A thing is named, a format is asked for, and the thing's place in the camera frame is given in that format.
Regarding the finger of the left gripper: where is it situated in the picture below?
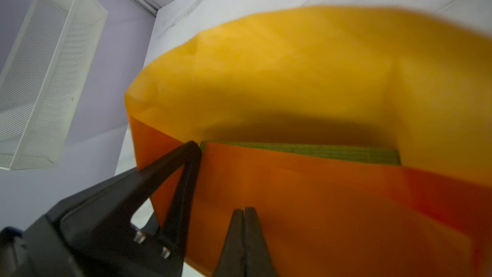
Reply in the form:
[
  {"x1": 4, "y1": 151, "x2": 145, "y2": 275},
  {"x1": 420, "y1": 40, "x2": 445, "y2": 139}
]
[{"x1": 58, "y1": 142, "x2": 202, "y2": 276}]

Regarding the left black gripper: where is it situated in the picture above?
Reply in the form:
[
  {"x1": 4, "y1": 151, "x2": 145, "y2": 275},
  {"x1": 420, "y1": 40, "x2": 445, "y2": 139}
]
[{"x1": 1, "y1": 170, "x2": 161, "y2": 276}]

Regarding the yellow orange wrapping paper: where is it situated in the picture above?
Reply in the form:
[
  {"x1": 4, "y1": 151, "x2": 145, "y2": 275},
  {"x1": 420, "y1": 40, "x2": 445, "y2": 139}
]
[{"x1": 125, "y1": 6, "x2": 491, "y2": 276}]

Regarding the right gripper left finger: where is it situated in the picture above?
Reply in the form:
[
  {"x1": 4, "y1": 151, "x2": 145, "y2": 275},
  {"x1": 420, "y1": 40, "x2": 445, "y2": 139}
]
[{"x1": 213, "y1": 209, "x2": 245, "y2": 277}]

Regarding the lower white mesh shelf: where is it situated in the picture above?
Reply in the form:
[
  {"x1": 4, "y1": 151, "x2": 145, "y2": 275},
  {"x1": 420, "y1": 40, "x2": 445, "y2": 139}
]
[{"x1": 1, "y1": 0, "x2": 108, "y2": 171}]

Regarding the green gift box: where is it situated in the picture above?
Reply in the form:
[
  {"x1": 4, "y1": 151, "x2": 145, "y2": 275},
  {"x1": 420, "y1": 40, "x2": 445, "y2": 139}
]
[{"x1": 199, "y1": 141, "x2": 401, "y2": 166}]

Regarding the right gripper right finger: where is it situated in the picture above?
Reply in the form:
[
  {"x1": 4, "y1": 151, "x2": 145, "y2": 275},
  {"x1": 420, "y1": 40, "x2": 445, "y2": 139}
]
[{"x1": 243, "y1": 207, "x2": 278, "y2": 276}]

